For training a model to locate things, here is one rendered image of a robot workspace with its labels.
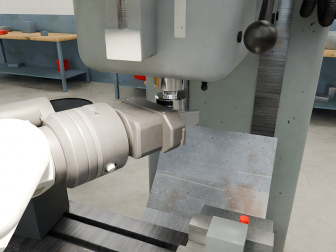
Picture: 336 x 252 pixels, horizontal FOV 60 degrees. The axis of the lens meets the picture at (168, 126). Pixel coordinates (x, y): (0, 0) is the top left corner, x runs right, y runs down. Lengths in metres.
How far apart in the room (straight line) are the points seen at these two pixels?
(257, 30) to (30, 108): 0.24
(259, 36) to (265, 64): 0.49
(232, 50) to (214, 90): 0.49
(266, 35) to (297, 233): 1.99
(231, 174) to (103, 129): 0.55
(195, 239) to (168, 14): 0.41
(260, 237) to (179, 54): 0.37
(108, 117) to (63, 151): 0.06
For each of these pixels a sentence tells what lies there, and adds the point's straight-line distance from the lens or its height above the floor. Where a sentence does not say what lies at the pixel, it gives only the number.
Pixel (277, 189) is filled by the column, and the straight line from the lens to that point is 0.90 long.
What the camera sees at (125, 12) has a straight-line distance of 0.29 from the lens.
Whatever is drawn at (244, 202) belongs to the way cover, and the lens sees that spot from 0.82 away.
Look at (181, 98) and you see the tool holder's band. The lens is 0.42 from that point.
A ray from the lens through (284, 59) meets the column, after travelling 0.76.
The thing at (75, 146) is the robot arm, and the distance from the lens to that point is 0.31.
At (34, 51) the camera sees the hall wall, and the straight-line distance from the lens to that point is 6.64.
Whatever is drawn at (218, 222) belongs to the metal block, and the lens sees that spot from 0.53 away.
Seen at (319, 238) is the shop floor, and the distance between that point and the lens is 2.23.
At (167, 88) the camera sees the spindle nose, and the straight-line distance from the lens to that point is 0.40.
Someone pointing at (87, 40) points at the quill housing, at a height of 1.35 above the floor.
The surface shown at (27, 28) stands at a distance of 6.19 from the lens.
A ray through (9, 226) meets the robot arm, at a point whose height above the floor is 1.23.
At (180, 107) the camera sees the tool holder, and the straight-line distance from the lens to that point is 0.42.
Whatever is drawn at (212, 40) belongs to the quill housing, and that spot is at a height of 1.36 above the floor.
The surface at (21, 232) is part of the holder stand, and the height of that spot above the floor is 0.92.
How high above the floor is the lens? 1.39
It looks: 23 degrees down
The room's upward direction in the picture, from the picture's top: straight up
